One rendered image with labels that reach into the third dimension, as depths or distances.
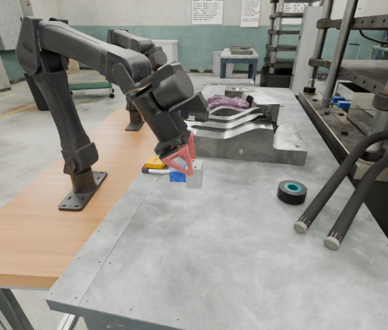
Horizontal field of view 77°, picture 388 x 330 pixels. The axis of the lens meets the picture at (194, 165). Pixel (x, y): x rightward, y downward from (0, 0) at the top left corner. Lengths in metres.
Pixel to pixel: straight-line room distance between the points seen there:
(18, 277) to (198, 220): 0.41
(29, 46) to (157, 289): 0.57
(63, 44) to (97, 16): 8.51
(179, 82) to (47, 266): 0.47
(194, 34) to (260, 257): 7.83
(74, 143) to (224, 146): 0.51
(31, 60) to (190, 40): 7.63
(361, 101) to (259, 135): 0.75
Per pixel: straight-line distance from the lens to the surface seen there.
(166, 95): 0.48
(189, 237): 0.61
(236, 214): 0.68
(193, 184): 0.58
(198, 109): 0.51
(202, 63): 8.21
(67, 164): 0.75
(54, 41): 0.65
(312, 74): 2.20
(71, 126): 0.71
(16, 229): 0.77
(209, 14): 8.12
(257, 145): 0.92
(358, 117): 1.56
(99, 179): 0.85
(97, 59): 0.56
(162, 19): 8.38
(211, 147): 0.93
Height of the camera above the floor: 1.24
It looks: 29 degrees down
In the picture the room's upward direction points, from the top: straight up
